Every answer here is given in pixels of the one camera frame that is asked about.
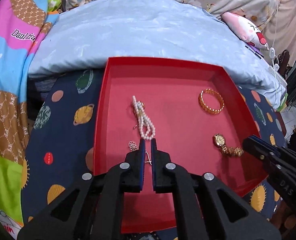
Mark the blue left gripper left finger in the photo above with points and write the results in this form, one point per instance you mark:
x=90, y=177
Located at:
x=141, y=164

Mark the navy planet print cloth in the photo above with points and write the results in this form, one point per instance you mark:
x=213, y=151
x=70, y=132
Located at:
x=58, y=152

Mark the light blue bedsheet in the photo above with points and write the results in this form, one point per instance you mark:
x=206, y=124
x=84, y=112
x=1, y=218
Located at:
x=87, y=36

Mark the pink white plush toy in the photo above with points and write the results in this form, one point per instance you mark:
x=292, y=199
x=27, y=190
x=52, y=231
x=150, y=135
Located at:
x=245, y=30

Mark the gold woven bangle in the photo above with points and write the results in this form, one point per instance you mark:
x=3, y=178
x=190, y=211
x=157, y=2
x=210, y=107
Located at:
x=211, y=101

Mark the red shallow tray box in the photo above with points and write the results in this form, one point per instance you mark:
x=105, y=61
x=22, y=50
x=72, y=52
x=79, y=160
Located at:
x=169, y=89

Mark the colourful monkey cartoon blanket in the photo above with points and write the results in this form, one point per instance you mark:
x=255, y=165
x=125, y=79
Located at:
x=23, y=26

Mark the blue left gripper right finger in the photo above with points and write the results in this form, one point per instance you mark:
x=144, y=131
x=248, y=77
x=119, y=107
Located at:
x=154, y=162

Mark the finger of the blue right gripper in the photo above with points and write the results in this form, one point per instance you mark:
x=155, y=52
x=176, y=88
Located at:
x=259, y=143
x=257, y=149

